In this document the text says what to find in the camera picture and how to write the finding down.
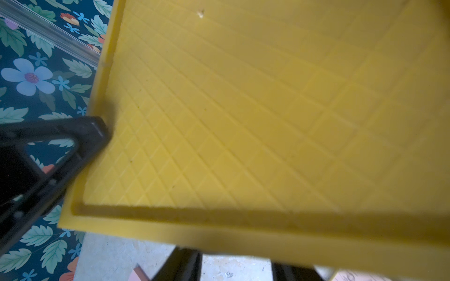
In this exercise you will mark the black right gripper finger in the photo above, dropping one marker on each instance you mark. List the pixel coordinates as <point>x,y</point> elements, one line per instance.
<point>27,192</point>

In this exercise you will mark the yellow drawer cabinet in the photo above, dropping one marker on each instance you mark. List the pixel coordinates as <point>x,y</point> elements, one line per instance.
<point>306,132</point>

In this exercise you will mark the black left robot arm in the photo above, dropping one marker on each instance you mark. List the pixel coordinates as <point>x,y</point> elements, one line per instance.
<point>183,264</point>

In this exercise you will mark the pink sticky note upper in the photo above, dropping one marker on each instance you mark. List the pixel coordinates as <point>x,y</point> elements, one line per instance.
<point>138,274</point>

